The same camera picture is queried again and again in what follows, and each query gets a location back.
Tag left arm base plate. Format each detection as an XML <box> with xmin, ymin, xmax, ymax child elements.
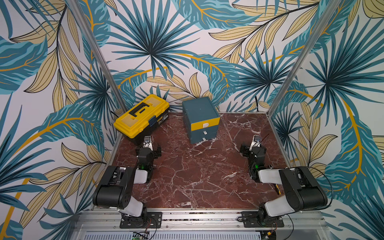
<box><xmin>120</xmin><ymin>212</ymin><xmax>163</xmax><ymax>229</ymax></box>

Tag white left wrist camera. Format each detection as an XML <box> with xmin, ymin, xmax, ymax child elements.
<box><xmin>143</xmin><ymin>136</ymin><xmax>153</xmax><ymax>150</ymax></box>

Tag yellow top drawer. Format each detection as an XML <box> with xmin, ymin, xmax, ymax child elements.
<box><xmin>191</xmin><ymin>117</ymin><xmax>220</xmax><ymax>131</ymax></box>

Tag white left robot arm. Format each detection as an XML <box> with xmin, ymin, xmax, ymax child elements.
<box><xmin>93</xmin><ymin>144</ymin><xmax>162</xmax><ymax>218</ymax></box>

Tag teal bottom drawer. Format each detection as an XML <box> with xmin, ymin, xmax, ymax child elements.
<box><xmin>191</xmin><ymin>135</ymin><xmax>217</xmax><ymax>144</ymax></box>

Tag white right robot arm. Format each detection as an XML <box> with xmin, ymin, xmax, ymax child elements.
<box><xmin>240</xmin><ymin>143</ymin><xmax>328</xmax><ymax>219</ymax></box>

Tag yellow and black toolbox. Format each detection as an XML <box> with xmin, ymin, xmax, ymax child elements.
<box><xmin>114</xmin><ymin>95</ymin><xmax>170</xmax><ymax>146</ymax></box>

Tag yellow handled pliers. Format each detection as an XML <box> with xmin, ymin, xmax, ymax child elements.
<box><xmin>274</xmin><ymin>184</ymin><xmax>284</xmax><ymax>196</ymax></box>

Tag teal drawer cabinet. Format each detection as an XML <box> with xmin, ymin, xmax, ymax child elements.
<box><xmin>182</xmin><ymin>97</ymin><xmax>220</xmax><ymax>143</ymax></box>

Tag aluminium front rail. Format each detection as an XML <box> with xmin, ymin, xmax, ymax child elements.
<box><xmin>70</xmin><ymin>209</ymin><xmax>333</xmax><ymax>240</ymax></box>

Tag teal drawer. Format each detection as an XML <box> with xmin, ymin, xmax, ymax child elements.
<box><xmin>191</xmin><ymin>135</ymin><xmax>217</xmax><ymax>144</ymax></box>
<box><xmin>191</xmin><ymin>126</ymin><xmax>219</xmax><ymax>140</ymax></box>

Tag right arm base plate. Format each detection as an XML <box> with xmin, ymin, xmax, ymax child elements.
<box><xmin>237</xmin><ymin>211</ymin><xmax>284</xmax><ymax>229</ymax></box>

